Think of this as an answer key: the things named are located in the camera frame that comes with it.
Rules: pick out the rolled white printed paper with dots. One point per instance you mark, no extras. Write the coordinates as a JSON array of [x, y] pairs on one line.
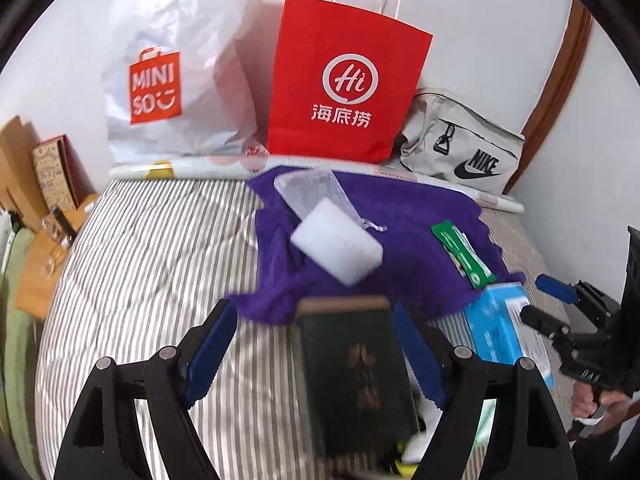
[[200, 167]]

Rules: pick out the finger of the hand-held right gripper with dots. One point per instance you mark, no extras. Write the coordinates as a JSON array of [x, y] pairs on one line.
[[545, 325], [555, 287]]

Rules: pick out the brown wooden door frame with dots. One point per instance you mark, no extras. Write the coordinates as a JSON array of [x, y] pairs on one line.
[[565, 70]]

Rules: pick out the red paper bag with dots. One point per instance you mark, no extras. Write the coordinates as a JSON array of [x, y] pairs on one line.
[[300, 60]]

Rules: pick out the dark green tin box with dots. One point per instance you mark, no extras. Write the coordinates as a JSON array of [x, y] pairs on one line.
[[350, 375]]

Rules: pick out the clear bag with white sponge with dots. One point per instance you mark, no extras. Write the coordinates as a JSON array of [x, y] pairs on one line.
[[340, 245]]

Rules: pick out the blue tissue pack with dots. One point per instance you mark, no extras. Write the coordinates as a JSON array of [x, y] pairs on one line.
[[495, 320]]

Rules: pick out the patterned hardcover book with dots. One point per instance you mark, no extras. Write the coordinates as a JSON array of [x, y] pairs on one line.
[[55, 170]]

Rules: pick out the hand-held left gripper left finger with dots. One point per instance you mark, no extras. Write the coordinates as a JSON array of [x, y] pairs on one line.
[[210, 355]]

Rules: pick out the person's right forearm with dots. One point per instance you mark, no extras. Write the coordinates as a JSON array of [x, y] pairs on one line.
[[605, 455]]

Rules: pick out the grey waist bag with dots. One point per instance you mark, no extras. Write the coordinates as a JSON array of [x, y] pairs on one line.
[[470, 130]]

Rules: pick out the striped mattress bed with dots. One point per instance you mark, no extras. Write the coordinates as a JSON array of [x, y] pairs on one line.
[[150, 260]]

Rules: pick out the wooden nightstand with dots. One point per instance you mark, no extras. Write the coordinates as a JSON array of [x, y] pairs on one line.
[[40, 285]]

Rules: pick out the small black box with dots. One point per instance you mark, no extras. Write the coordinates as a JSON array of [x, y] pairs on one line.
[[64, 221]]

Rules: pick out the light green blanket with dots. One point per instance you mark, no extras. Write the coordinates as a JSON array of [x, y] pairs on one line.
[[15, 335]]

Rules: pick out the white plastic shopping bag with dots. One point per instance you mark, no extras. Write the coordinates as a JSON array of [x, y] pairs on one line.
[[200, 35]]

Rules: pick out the person's right hand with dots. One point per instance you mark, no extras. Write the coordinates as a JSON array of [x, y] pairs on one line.
[[585, 405]]

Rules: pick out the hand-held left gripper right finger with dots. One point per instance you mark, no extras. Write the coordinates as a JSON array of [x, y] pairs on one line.
[[420, 355]]

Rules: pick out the green wet wipe packet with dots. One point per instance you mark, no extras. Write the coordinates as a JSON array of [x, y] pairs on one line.
[[445, 232]]

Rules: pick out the wooden headboard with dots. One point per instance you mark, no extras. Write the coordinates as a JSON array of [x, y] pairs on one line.
[[15, 160]]

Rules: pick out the clear glass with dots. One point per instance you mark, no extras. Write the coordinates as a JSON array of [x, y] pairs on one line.
[[51, 265]]

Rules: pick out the purple towel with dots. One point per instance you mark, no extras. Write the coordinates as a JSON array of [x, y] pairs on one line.
[[410, 220]]

